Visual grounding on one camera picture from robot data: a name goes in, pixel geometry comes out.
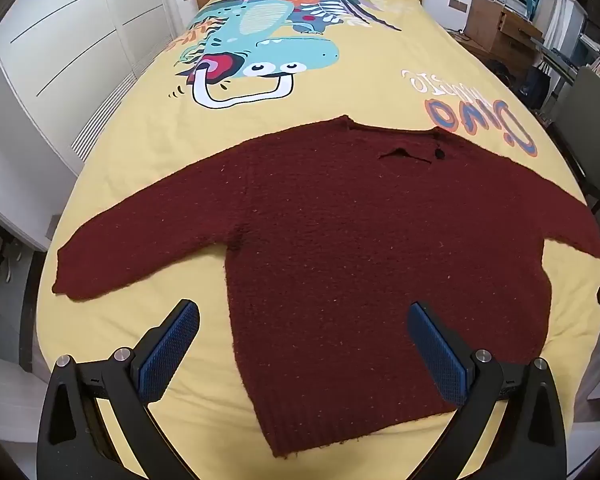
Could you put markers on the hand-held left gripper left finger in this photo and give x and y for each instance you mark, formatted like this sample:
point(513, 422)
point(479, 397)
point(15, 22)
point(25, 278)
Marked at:
point(172, 347)

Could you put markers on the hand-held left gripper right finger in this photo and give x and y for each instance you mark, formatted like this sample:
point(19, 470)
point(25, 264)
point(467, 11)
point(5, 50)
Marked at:
point(437, 350)

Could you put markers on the dark red knit sweater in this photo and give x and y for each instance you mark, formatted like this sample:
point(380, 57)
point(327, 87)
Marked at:
point(340, 240)

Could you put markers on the grey-green chair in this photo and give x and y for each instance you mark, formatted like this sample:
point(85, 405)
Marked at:
point(587, 115)

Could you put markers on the yellow dinosaur print bedsheet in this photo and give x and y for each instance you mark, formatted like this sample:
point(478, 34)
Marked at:
point(140, 160)

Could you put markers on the dark bag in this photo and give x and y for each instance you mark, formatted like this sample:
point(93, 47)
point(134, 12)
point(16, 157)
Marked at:
point(534, 82)

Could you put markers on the wooden cabinet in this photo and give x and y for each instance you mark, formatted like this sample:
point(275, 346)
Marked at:
point(490, 27)

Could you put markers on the white wardrobe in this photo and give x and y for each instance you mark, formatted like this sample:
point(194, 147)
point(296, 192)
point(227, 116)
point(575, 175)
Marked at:
point(70, 55)

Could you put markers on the wall socket plate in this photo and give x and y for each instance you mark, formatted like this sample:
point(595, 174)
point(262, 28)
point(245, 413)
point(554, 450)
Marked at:
point(458, 5)

